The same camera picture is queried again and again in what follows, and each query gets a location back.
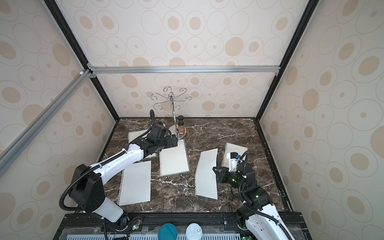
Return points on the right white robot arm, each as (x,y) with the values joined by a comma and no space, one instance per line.
(258,215)

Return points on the diagonal aluminium rail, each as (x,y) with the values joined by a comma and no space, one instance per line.
(25,138)

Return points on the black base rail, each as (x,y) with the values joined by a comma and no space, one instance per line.
(145,226)

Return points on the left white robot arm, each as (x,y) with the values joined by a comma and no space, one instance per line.
(86,190)

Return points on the brown spice bottle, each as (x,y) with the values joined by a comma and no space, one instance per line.
(181,128)

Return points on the torn lined paper sheet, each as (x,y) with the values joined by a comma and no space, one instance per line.
(136,184)

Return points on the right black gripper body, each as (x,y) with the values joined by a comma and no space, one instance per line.
(220,173)

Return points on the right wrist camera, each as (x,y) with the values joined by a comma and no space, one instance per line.
(233,160)

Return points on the horizontal aluminium rail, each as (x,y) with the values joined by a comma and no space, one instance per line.
(185,70)

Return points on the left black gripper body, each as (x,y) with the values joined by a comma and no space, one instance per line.
(167,142)

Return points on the teal round lid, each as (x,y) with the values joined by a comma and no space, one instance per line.
(168,232)

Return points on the chrome hook stand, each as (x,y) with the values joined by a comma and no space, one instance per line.
(173,99)

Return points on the white round lid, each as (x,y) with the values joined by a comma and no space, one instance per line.
(194,232)

